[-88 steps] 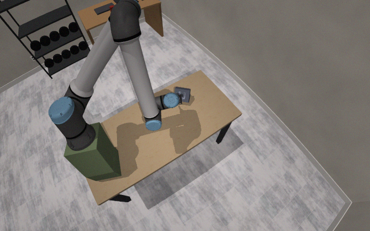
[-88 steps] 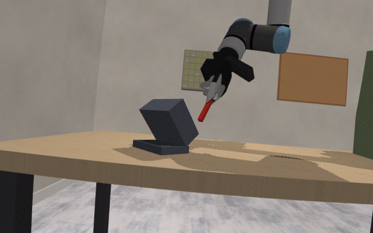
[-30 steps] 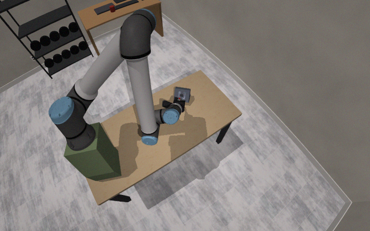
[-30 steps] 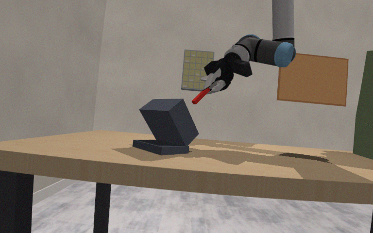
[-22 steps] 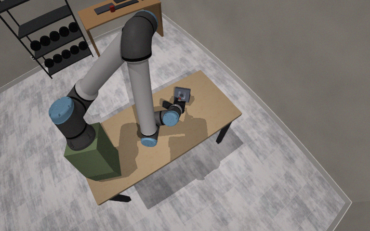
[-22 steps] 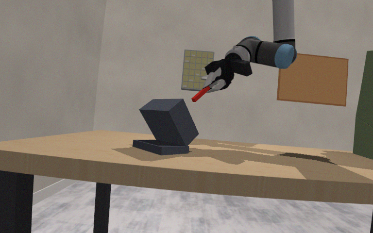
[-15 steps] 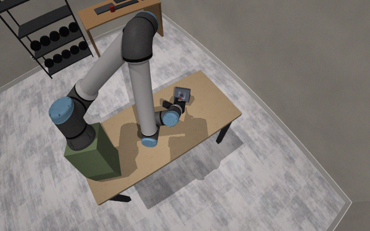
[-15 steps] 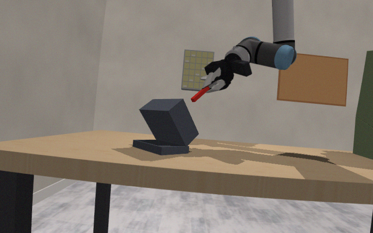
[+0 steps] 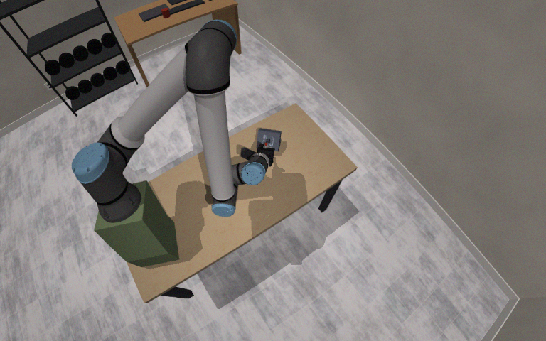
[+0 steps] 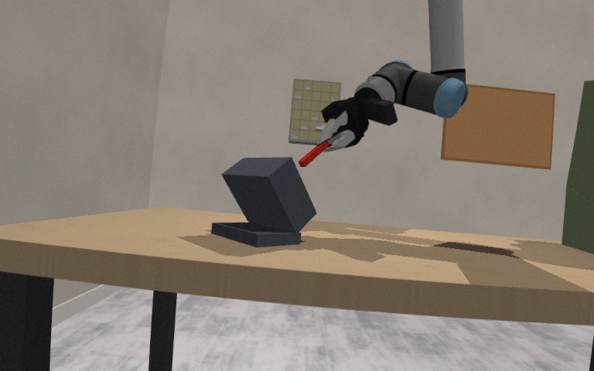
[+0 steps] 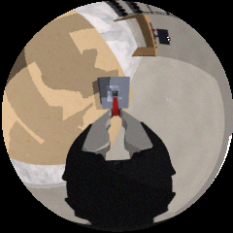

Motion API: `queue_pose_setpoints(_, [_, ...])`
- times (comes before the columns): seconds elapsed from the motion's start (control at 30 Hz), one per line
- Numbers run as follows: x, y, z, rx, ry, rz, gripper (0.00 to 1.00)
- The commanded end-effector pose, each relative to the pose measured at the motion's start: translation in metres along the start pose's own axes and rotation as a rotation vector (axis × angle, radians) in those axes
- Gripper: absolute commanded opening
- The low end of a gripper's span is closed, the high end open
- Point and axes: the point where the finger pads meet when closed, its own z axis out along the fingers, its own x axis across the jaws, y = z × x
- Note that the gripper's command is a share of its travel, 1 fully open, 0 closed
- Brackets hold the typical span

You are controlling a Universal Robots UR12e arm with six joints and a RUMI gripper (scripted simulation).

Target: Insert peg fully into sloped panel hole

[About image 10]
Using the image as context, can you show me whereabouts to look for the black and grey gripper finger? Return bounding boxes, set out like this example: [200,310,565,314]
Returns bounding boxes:
[315,99,353,145]
[323,130,364,152]

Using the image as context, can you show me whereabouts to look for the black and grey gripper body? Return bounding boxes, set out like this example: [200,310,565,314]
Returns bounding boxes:
[321,87,381,138]

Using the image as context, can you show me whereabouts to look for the dark red cylinder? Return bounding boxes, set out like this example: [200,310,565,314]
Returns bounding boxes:
[299,141,329,167]

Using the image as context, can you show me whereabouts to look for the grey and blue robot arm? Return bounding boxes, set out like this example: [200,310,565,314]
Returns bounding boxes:
[354,0,469,126]

